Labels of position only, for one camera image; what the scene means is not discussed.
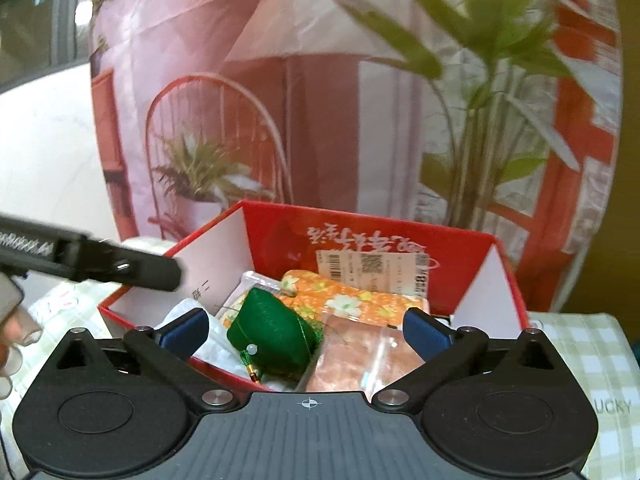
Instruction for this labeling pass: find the brown item in clear bag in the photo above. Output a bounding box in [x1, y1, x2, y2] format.
[302, 312, 427, 394]

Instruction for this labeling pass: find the red cardboard box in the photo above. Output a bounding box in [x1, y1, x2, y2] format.
[97, 200, 531, 394]

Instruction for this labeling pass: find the clear plastic packet black content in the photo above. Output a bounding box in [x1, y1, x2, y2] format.
[160, 297, 301, 392]

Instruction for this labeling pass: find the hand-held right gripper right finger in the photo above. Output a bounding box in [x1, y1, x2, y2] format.
[375, 308, 583, 410]

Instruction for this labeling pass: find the small clear plastic packet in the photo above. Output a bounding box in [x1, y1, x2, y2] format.
[241, 270, 282, 295]

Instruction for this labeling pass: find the green checked bunny tablecloth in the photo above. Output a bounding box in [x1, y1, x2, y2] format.
[0, 237, 640, 480]

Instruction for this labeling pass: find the orange floral cloth pouch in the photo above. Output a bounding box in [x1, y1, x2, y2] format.
[217, 270, 431, 332]

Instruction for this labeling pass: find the green triangular sachet with tassel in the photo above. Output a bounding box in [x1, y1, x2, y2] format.
[226, 287, 321, 387]

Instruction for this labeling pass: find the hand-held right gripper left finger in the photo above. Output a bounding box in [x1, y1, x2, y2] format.
[52, 307, 236, 410]

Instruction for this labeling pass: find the printed wall poster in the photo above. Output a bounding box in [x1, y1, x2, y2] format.
[90, 0, 625, 314]

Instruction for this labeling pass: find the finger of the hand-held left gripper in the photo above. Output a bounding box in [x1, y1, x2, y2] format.
[80, 233, 183, 292]

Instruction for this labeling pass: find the person's left hand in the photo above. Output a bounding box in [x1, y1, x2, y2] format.
[0, 271, 44, 402]

